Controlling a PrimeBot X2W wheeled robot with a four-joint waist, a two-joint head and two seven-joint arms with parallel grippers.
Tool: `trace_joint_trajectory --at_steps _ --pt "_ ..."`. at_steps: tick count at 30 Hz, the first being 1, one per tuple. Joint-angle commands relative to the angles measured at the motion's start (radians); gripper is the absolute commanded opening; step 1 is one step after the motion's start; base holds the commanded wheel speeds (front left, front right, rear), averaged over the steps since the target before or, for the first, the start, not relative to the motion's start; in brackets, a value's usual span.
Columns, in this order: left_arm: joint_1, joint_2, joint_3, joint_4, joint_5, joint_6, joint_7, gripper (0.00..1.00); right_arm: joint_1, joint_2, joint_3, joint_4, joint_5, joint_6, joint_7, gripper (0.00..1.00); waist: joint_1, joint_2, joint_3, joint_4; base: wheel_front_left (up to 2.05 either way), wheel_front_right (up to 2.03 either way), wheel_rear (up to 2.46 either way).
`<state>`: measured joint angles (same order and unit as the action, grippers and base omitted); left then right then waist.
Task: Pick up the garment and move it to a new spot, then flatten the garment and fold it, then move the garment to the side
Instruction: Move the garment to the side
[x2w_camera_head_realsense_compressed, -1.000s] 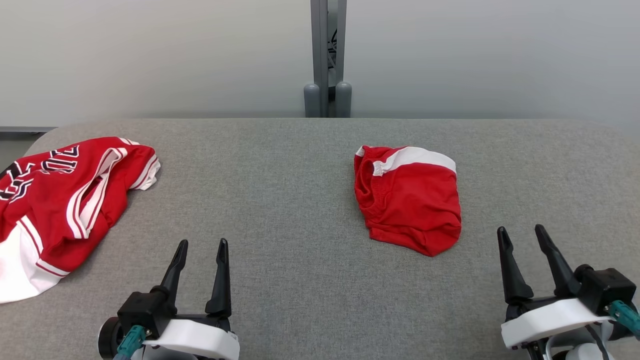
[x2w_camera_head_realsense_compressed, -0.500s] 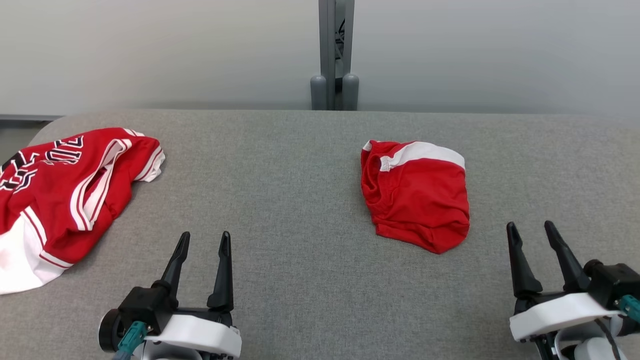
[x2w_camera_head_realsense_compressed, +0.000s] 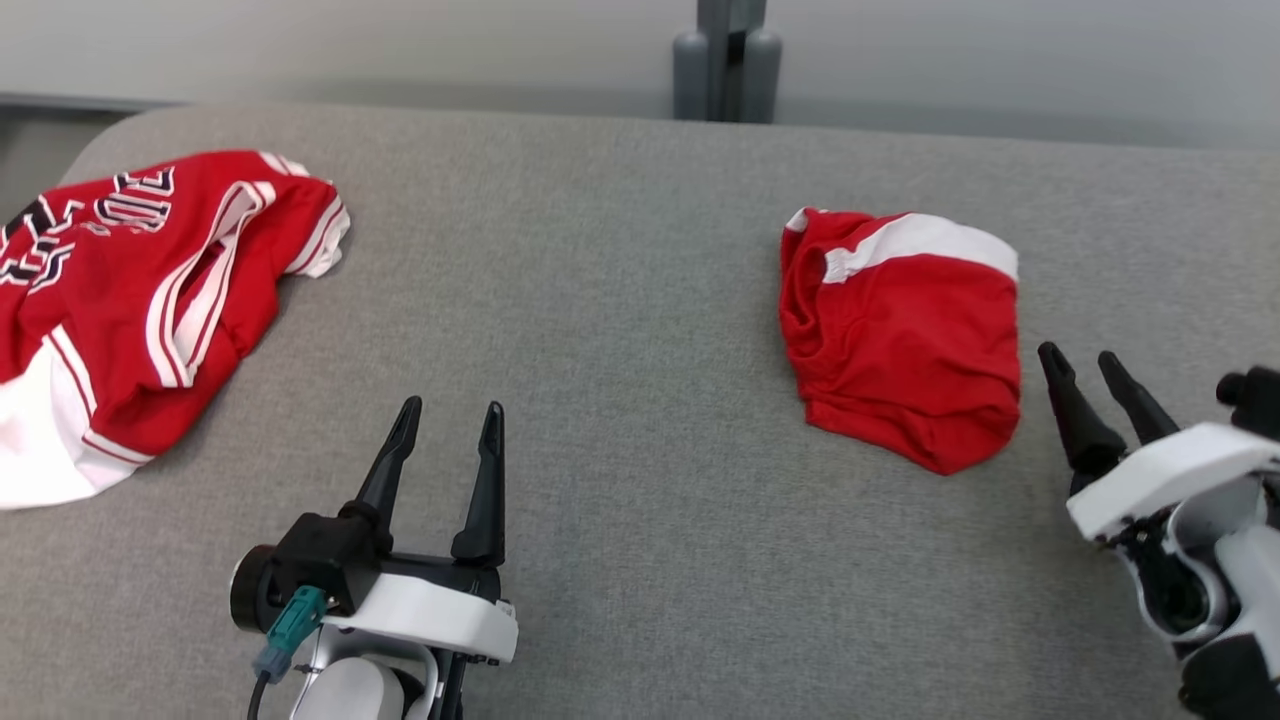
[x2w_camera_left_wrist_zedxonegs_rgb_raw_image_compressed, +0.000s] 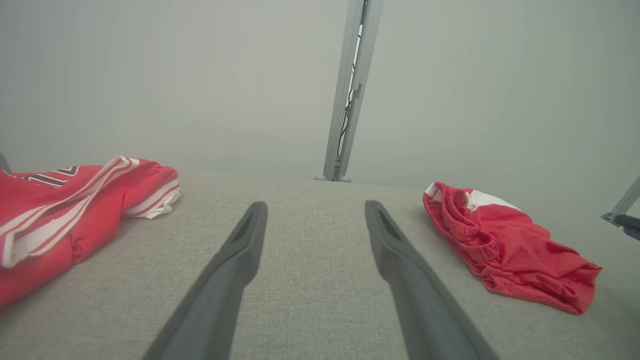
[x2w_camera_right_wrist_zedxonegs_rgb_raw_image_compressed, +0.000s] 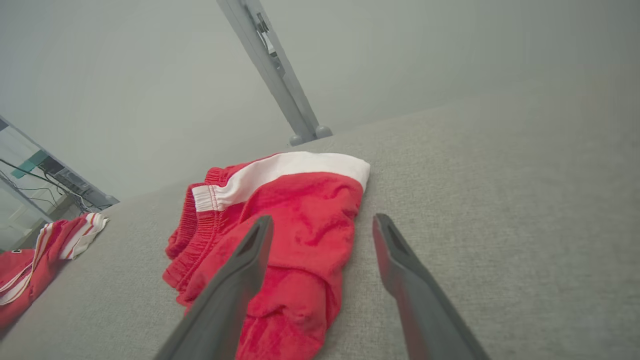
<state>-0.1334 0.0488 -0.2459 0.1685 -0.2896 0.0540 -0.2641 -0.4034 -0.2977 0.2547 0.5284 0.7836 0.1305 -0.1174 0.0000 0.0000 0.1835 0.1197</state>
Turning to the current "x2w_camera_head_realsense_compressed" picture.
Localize red white basketball jersey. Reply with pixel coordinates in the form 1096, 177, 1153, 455
0, 150, 351, 511

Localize grey cylindrical post foot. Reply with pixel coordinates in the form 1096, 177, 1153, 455
672, 30, 711, 121
742, 28, 783, 125

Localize red shorts with white stripe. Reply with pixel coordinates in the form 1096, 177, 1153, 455
778, 207, 1023, 476

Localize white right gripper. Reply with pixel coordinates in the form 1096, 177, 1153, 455
1037, 341, 1280, 546

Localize grey metal partition post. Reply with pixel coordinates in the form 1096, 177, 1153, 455
697, 0, 768, 123

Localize teal plug black left cable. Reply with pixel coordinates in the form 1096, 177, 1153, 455
247, 585, 329, 720

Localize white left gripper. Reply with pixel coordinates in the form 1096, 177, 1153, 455
320, 396, 519, 666

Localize grey fabric sofa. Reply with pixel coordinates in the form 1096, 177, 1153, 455
0, 103, 1280, 720

